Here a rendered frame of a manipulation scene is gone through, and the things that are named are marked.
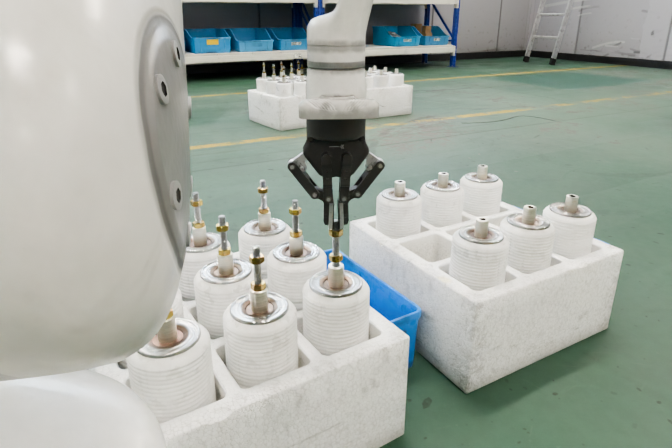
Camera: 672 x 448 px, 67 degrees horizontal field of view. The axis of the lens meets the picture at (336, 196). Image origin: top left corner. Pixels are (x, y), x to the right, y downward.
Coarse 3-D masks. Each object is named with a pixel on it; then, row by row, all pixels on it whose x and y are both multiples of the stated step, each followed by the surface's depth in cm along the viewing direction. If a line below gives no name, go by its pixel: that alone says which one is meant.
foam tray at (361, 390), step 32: (192, 320) 76; (384, 320) 76; (224, 352) 71; (352, 352) 69; (384, 352) 70; (128, 384) 64; (224, 384) 63; (288, 384) 63; (320, 384) 65; (352, 384) 68; (384, 384) 72; (192, 416) 58; (224, 416) 58; (256, 416) 61; (288, 416) 64; (320, 416) 67; (352, 416) 70; (384, 416) 74
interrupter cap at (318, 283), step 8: (320, 272) 74; (344, 272) 74; (352, 272) 74; (312, 280) 72; (320, 280) 72; (344, 280) 73; (352, 280) 72; (360, 280) 72; (312, 288) 70; (320, 288) 70; (328, 288) 71; (336, 288) 71; (344, 288) 70; (352, 288) 70; (360, 288) 70; (328, 296) 68; (336, 296) 68; (344, 296) 68
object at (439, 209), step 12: (420, 192) 113; (432, 192) 109; (444, 192) 109; (456, 192) 109; (432, 204) 110; (444, 204) 109; (456, 204) 109; (432, 216) 110; (444, 216) 110; (456, 216) 111
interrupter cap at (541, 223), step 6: (510, 216) 95; (516, 216) 95; (522, 216) 95; (540, 216) 95; (510, 222) 92; (516, 222) 92; (522, 222) 93; (540, 222) 92; (546, 222) 92; (522, 228) 90; (528, 228) 90; (534, 228) 89; (540, 228) 90; (546, 228) 90
